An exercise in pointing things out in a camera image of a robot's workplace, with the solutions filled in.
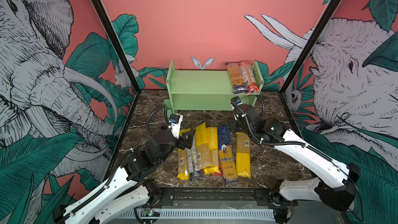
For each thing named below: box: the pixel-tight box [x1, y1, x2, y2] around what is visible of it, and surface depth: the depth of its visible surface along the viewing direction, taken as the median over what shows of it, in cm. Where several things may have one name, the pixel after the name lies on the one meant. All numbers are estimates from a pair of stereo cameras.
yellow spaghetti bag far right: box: [235, 132, 252, 178], surface depth 86 cm
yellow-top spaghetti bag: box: [194, 122, 214, 171], surface depth 85 cm
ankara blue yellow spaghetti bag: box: [218, 125, 239, 184], surface depth 83 cm
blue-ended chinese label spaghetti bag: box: [224, 63, 250, 95], surface depth 85 cm
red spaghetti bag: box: [211, 162, 224, 177], surface depth 81 cm
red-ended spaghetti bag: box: [238, 61, 260, 95], surface depth 85 cm
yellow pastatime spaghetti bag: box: [203, 126, 220, 175], surface depth 86 cm
